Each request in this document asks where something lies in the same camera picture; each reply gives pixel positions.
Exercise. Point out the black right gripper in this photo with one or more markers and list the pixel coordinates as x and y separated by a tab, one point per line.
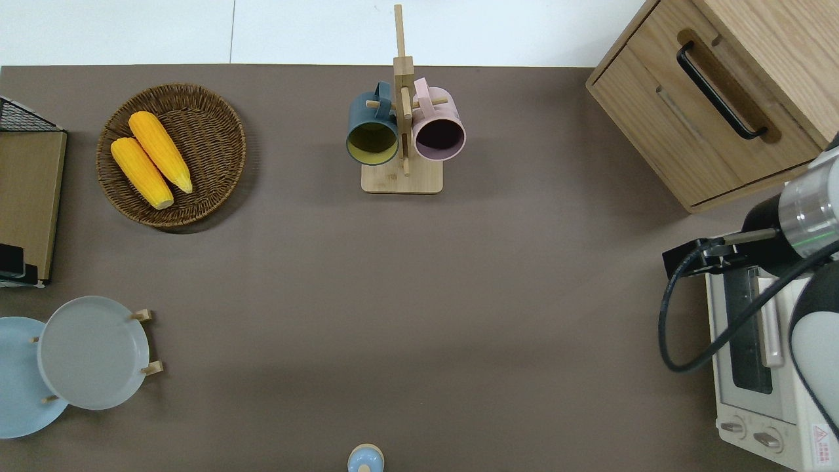
763	223

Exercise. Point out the gray plate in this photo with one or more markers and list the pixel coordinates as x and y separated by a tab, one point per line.
92	354

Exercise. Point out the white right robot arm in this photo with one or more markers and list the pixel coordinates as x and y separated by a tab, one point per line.
813	210

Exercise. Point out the wooden plate rack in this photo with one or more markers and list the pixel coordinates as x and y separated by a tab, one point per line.
145	315

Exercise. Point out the light blue plate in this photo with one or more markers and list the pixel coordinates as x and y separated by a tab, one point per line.
16	393

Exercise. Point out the wooden drawer cabinet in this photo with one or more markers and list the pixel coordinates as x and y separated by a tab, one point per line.
655	124

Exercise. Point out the white toaster oven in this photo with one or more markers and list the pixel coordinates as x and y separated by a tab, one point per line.
754	419

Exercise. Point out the pink mug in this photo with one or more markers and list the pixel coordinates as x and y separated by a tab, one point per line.
446	111

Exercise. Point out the wooden mug tree stand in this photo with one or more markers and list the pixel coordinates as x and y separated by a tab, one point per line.
401	180

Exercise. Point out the dark blue mug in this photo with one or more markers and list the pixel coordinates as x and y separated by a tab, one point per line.
367	111

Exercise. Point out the blue call bell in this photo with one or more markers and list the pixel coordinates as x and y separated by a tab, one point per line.
365	459

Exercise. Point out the round brown wicker basket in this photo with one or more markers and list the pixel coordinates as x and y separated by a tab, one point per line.
210	144

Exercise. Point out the yellow corn cob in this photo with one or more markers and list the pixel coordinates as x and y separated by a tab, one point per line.
141	174
160	151

